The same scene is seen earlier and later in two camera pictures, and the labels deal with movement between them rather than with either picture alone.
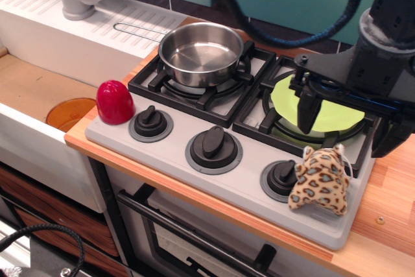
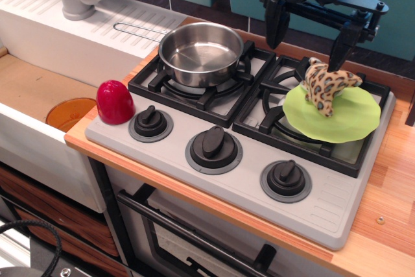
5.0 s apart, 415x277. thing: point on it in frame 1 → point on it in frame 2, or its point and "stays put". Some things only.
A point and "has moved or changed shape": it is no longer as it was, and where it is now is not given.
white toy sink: [46, 59] stays put
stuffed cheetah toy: [321, 180] has moved or changed shape
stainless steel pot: [196, 54] stays put
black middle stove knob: [214, 151] stays put
